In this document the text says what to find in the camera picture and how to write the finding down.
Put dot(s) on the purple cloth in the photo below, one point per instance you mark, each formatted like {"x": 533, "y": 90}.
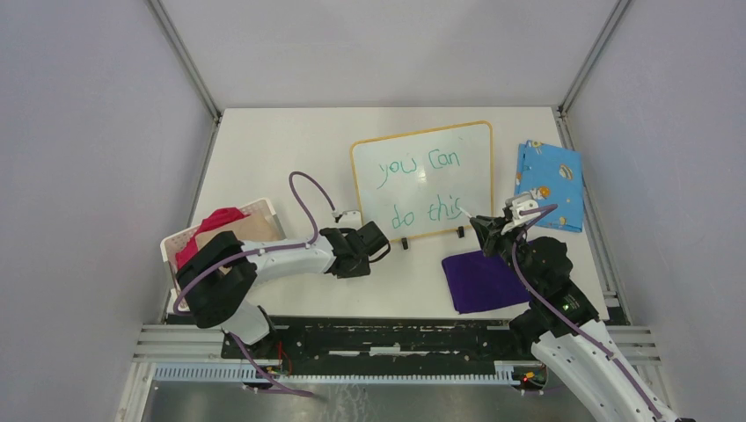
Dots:
{"x": 480, "y": 284}

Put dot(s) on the white slotted cable duct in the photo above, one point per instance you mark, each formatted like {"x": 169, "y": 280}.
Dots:
{"x": 244, "y": 373}

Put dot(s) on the left aluminium frame post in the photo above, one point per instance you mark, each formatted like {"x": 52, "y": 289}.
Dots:
{"x": 186, "y": 61}

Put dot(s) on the tan cloth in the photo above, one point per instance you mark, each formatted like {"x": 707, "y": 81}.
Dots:
{"x": 254, "y": 227}

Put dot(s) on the yellow framed whiteboard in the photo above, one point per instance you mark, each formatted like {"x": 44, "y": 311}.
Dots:
{"x": 411, "y": 184}

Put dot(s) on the blue cartoon cloth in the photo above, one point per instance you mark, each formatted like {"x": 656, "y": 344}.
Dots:
{"x": 553, "y": 176}

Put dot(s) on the aluminium frame post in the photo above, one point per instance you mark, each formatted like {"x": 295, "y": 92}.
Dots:
{"x": 618, "y": 12}
{"x": 186, "y": 61}

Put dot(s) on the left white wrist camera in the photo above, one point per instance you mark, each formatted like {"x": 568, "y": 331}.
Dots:
{"x": 347, "y": 219}

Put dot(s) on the white plastic basket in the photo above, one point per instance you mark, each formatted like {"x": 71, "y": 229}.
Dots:
{"x": 172, "y": 244}

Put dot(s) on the red cloth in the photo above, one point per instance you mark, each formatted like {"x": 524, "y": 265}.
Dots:
{"x": 216, "y": 220}

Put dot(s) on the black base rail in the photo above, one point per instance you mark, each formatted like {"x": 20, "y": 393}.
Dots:
{"x": 384, "y": 346}

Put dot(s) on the right aluminium frame post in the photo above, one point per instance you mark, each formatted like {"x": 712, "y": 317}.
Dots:
{"x": 618, "y": 12}

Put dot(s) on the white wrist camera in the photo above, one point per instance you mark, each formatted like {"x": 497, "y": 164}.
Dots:
{"x": 522, "y": 209}
{"x": 347, "y": 219}

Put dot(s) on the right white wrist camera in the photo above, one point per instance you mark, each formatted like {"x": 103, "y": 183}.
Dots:
{"x": 522, "y": 209}

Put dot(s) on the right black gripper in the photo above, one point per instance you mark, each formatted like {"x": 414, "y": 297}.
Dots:
{"x": 487, "y": 230}

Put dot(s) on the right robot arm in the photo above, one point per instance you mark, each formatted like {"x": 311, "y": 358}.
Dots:
{"x": 563, "y": 329}

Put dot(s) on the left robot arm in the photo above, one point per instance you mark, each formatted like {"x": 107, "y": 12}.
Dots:
{"x": 215, "y": 282}

